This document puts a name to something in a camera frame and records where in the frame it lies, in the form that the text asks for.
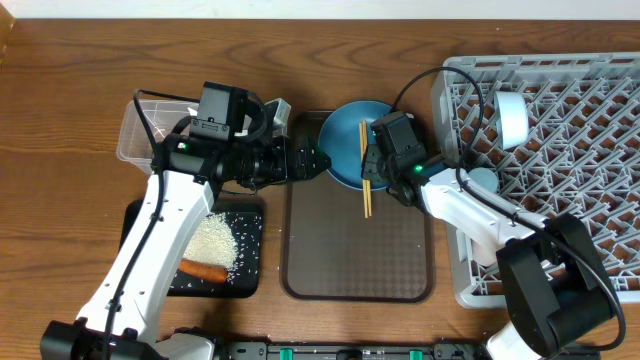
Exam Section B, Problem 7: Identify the dark blue plate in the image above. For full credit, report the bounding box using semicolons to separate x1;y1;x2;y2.
318;100;391;190

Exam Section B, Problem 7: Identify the light blue cup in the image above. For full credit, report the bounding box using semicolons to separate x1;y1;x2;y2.
468;167;499;193

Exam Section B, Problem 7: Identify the light blue rice bowl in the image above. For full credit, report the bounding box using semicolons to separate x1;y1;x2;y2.
494;91;529;150

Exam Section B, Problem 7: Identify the orange carrot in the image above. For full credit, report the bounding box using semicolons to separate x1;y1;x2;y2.
178;259;228;284

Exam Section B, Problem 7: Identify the pink cup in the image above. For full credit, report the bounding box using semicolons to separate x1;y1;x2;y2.
472;237;500;266

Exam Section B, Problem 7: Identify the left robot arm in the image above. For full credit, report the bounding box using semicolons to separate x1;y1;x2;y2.
40;134;331;359

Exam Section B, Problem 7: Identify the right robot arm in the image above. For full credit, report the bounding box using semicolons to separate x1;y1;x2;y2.
361;144;626;359

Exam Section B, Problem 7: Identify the grey dishwasher rack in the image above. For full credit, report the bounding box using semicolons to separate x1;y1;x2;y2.
431;52;639;304

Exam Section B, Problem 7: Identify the black plastic tray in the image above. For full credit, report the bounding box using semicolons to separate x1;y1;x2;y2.
118;197;265;299

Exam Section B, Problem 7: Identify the brown serving tray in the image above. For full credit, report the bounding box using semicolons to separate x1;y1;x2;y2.
280;109;435;304

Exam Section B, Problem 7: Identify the spilled white rice pile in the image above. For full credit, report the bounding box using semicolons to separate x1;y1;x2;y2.
174;211;263;296

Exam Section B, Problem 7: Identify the clear plastic bin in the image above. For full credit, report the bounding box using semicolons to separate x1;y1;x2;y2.
116;98;289;176

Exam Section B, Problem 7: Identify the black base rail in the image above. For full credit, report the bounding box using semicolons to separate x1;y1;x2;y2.
164;327;501;360

